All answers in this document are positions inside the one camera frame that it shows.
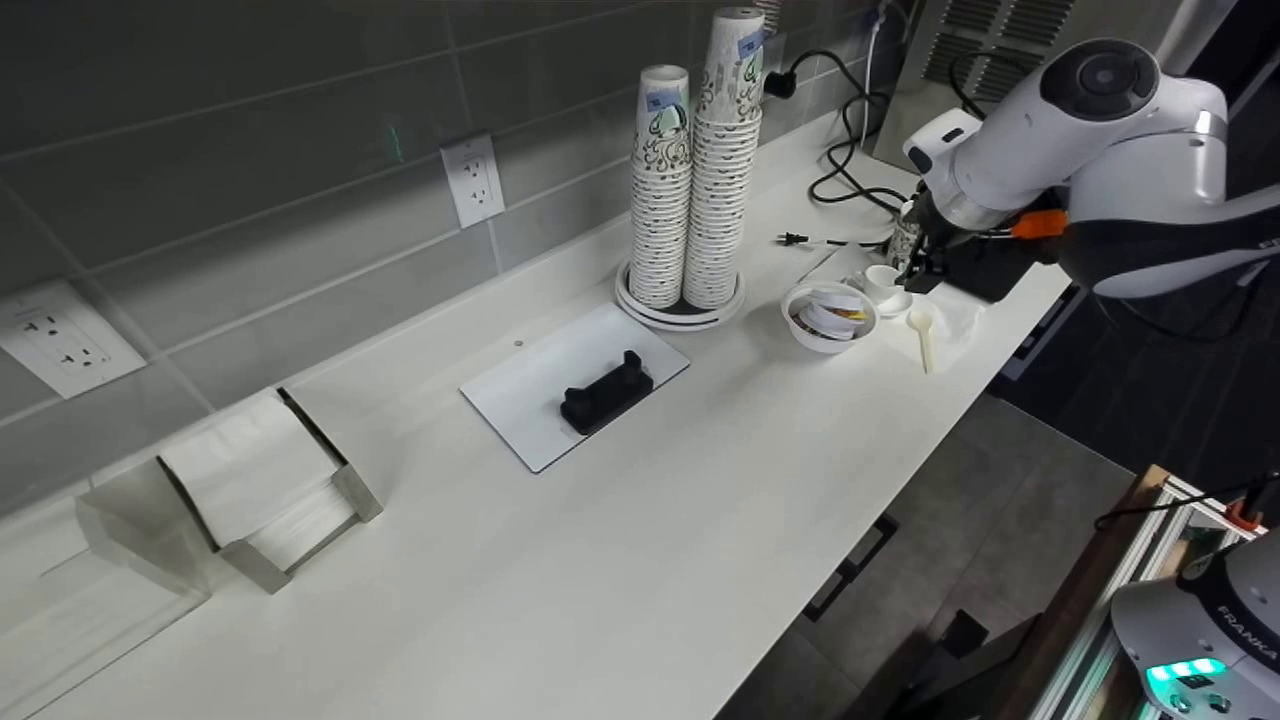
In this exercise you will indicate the tall stack of paper cups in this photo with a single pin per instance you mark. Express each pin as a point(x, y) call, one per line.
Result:
point(720, 185)

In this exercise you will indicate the white edged cart frame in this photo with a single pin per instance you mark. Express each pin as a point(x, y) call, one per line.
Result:
point(1080, 586)

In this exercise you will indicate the white bowl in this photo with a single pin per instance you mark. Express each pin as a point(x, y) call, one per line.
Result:
point(805, 332)

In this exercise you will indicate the white plate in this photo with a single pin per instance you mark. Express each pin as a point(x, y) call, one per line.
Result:
point(641, 310)

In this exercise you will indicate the small white cup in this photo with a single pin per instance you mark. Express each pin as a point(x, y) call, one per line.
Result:
point(883, 278)

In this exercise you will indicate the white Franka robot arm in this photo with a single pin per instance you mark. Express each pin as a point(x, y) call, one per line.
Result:
point(1105, 123)

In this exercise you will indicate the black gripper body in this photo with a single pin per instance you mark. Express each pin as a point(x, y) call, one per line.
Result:
point(983, 261)

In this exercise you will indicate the cream plastic spoon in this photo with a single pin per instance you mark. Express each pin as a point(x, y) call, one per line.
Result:
point(921, 341)

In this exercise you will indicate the white wall outlet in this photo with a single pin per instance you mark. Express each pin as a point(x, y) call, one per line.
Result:
point(65, 341)
point(475, 181)

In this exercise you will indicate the clear acrylic box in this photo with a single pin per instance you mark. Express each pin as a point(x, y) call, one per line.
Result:
point(92, 586)

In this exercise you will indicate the white box device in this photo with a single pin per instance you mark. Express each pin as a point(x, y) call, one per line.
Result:
point(942, 138)

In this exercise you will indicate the black plastic block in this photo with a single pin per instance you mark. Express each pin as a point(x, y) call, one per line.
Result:
point(606, 389)

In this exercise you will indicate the short stack of paper cups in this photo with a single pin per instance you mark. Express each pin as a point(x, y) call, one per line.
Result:
point(662, 200)

